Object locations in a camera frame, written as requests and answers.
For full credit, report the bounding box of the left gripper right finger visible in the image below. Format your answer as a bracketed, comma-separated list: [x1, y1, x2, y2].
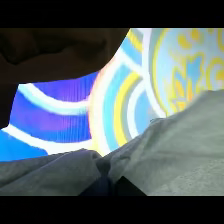
[112, 175, 148, 197]

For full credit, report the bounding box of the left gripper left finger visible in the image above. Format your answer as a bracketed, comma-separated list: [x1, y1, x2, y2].
[79, 174, 114, 197]

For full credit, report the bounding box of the grey shirt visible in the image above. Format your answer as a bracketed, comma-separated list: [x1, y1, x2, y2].
[0, 88, 224, 197]

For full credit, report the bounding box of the dark brown garment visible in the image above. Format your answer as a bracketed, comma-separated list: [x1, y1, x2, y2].
[0, 28, 131, 130]

